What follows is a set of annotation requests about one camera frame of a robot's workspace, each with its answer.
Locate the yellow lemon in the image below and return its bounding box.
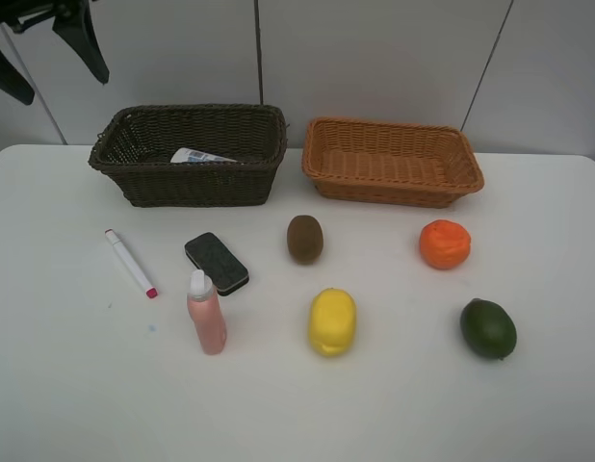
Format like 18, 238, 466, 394
307, 288, 357, 357

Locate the brown kiwi fruit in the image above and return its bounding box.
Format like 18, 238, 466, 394
287, 215, 323, 265

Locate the orange wicker basket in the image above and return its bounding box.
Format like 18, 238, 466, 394
301, 117, 484, 208

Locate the green avocado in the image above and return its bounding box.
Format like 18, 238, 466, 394
459, 298, 517, 360

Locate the dark brown wicker basket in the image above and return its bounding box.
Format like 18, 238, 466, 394
89, 104, 287, 208

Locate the orange fruit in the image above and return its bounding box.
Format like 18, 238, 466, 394
419, 219, 472, 270

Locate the white marker red cap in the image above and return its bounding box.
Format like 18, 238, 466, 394
105, 229, 158, 299

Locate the pink bottle white cap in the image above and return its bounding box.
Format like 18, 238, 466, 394
187, 269, 227, 355

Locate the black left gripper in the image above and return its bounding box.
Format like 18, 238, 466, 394
0, 0, 110, 106

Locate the black whiteboard eraser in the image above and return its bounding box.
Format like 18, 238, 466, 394
184, 232, 249, 296

